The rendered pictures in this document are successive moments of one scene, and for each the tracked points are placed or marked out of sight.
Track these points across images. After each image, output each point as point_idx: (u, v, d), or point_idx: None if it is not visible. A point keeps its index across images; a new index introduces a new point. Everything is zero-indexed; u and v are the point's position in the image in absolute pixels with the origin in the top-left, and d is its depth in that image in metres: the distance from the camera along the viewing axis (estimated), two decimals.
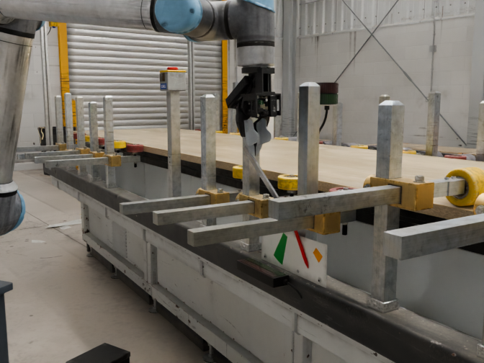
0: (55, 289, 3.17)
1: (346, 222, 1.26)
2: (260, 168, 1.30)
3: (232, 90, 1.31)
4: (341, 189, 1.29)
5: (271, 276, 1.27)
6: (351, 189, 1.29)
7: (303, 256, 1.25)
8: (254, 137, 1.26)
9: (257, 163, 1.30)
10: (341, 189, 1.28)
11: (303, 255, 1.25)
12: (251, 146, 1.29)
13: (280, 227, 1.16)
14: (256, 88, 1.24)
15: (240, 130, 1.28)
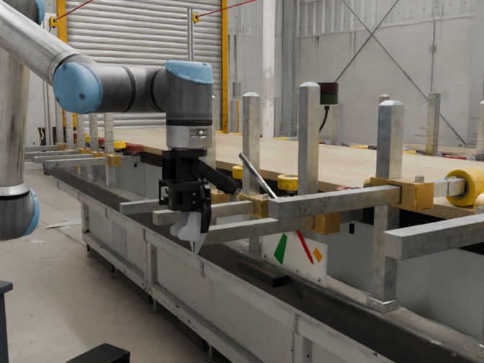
0: (55, 289, 3.17)
1: (353, 221, 1.27)
2: (256, 172, 1.31)
3: None
4: (348, 188, 1.31)
5: (271, 276, 1.27)
6: (359, 188, 1.30)
7: (307, 253, 1.23)
8: (176, 230, 1.07)
9: (253, 168, 1.32)
10: (348, 189, 1.30)
11: (307, 252, 1.23)
12: (191, 240, 1.08)
13: (289, 226, 1.17)
14: None
15: None
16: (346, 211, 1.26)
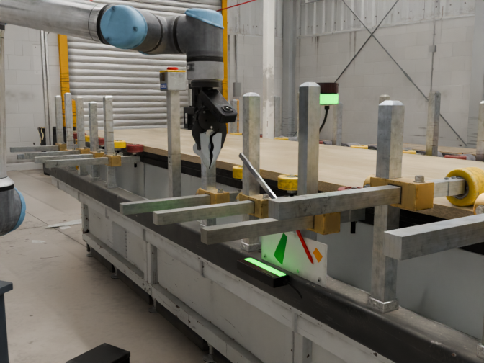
0: (55, 289, 3.17)
1: (355, 220, 1.28)
2: (256, 172, 1.31)
3: (228, 103, 1.26)
4: (350, 188, 1.31)
5: (271, 276, 1.27)
6: (359, 188, 1.30)
7: (307, 253, 1.23)
8: (209, 148, 1.35)
9: (253, 168, 1.32)
10: (349, 189, 1.30)
11: (307, 252, 1.23)
12: (212, 158, 1.32)
13: (292, 225, 1.18)
14: None
15: (222, 141, 1.32)
16: (348, 211, 1.26)
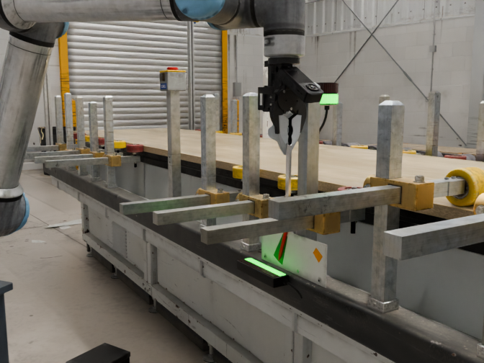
0: (55, 289, 3.17)
1: (355, 220, 1.28)
2: (289, 171, 1.20)
3: (312, 81, 1.14)
4: (350, 188, 1.31)
5: (271, 276, 1.27)
6: (359, 188, 1.30)
7: (280, 250, 1.32)
8: None
9: (290, 165, 1.19)
10: (349, 189, 1.30)
11: (281, 250, 1.32)
12: (289, 143, 1.19)
13: (292, 225, 1.18)
14: None
15: (301, 124, 1.20)
16: (348, 211, 1.26)
